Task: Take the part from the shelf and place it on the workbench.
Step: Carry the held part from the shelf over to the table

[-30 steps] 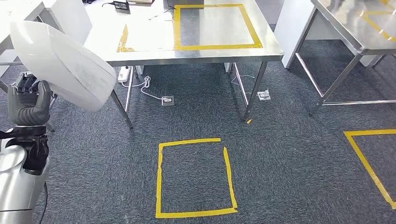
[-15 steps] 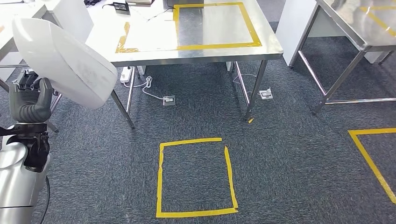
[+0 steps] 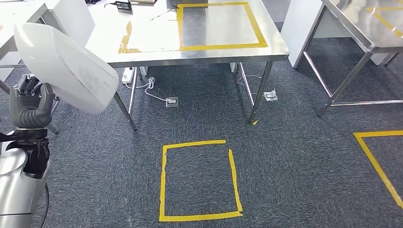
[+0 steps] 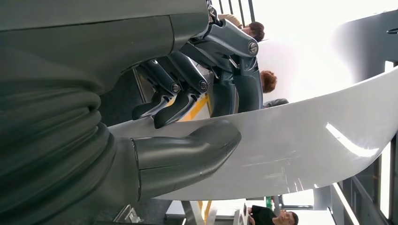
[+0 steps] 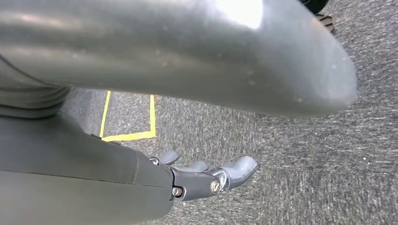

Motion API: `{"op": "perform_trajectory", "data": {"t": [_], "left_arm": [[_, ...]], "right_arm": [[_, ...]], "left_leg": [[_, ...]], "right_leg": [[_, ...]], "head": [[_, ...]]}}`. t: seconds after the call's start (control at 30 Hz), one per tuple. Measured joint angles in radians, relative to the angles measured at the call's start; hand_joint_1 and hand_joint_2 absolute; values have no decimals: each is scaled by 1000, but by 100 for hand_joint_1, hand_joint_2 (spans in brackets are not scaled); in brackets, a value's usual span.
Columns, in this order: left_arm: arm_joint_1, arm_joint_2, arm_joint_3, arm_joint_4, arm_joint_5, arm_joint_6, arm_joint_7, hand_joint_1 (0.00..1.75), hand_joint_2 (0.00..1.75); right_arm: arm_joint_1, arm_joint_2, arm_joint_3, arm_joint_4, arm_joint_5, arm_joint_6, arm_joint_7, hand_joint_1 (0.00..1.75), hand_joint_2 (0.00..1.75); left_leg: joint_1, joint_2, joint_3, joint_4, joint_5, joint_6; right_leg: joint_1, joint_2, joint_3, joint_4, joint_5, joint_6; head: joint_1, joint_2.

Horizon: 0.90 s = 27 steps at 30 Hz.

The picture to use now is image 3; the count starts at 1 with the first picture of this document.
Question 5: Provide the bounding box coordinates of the white power strip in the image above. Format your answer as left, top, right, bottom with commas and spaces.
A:
122, 66, 136, 85

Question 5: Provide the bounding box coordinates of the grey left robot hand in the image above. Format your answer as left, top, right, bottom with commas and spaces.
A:
9, 75, 56, 130

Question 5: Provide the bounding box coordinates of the white cabinet panel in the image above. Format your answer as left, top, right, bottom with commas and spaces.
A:
44, 0, 96, 48
280, 0, 391, 68

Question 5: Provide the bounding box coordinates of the white floor cable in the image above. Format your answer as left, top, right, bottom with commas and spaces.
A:
236, 74, 262, 95
125, 77, 168, 102

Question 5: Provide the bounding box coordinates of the yellow floor tape square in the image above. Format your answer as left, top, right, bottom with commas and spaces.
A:
159, 140, 244, 223
353, 130, 403, 209

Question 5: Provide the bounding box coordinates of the white curved plastic part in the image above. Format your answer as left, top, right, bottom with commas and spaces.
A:
13, 22, 121, 115

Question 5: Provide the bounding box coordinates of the black adapter cable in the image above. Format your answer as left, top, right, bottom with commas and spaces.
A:
148, 8, 178, 23

